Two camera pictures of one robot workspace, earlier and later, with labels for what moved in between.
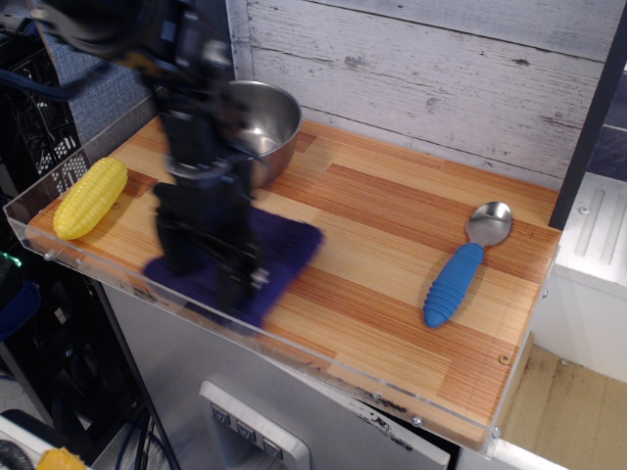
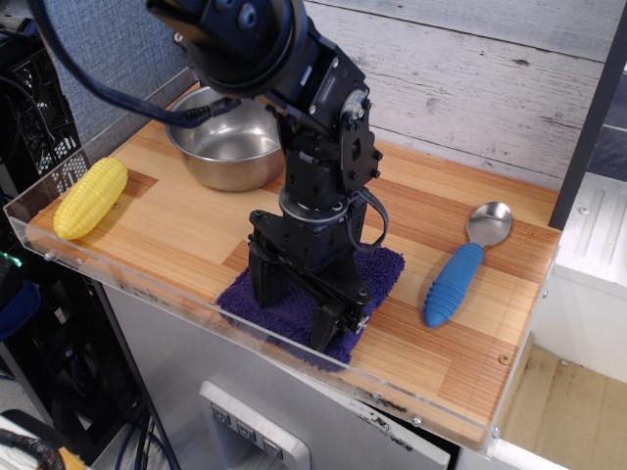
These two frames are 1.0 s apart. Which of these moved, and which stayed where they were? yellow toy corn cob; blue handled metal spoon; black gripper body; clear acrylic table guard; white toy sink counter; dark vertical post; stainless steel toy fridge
Moved: black gripper body
Stayed: yellow toy corn cob; blue handled metal spoon; dark vertical post; clear acrylic table guard; stainless steel toy fridge; white toy sink counter
